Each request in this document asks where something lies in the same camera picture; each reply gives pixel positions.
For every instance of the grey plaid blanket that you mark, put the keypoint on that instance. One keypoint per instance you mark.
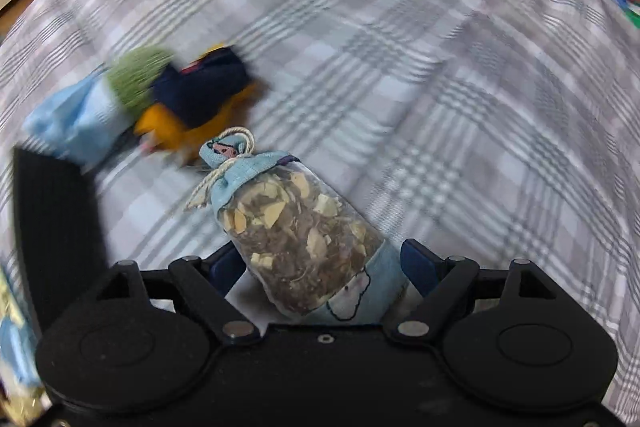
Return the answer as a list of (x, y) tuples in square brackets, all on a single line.
[(400, 82)]

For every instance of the black rectangular box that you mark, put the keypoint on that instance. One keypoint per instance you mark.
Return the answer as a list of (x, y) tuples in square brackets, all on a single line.
[(55, 232)]

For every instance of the light blue cloth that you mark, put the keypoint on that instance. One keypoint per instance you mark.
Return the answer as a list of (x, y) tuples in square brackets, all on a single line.
[(75, 117)]

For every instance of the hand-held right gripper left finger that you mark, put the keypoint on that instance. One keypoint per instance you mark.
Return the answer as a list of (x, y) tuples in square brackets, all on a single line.
[(227, 269)]

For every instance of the light blue herb sachet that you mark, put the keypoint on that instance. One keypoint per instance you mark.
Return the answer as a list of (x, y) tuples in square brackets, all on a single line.
[(300, 232)]

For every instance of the green knitted item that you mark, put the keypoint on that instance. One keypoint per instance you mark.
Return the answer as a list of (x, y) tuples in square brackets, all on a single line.
[(135, 77)]

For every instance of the navy and orange plush toy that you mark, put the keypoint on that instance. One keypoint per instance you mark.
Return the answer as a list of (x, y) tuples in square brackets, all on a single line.
[(200, 92)]

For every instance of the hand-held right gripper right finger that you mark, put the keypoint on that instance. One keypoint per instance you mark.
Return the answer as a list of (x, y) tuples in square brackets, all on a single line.
[(420, 264)]

